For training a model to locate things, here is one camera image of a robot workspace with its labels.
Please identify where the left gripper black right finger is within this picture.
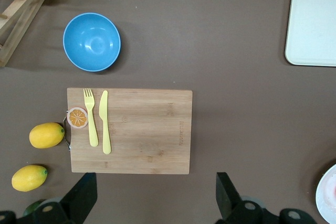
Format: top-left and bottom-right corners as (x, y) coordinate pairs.
(216, 172), (266, 224)

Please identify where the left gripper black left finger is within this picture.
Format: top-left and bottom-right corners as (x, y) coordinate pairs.
(35, 173), (98, 224)

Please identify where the white round plate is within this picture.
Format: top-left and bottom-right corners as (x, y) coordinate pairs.
(315, 163), (336, 224)

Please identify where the dark green avocado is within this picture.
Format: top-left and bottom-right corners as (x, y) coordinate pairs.
(23, 199), (45, 217)

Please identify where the yellow lemon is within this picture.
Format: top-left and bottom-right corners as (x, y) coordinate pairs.
(11, 165), (48, 192)
(28, 122), (66, 150)

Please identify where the yellow plastic fork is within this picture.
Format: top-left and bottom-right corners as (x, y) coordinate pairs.
(83, 88), (99, 148)

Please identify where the yellow plastic knife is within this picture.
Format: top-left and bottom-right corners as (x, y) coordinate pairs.
(98, 90), (112, 155)

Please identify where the toy orange slice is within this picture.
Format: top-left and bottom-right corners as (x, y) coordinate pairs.
(66, 106), (89, 130)

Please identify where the wooden cutting board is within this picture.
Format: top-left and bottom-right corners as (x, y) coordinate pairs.
(62, 87), (194, 175)

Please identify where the brown table cover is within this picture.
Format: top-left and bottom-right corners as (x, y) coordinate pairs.
(0, 0), (336, 224)

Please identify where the blue bowl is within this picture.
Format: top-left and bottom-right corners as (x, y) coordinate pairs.
(62, 12), (122, 73)

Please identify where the wooden cup rack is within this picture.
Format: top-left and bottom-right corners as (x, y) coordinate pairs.
(0, 0), (62, 68)

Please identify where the beige bear print tray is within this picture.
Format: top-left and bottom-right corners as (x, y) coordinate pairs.
(285, 0), (336, 67)

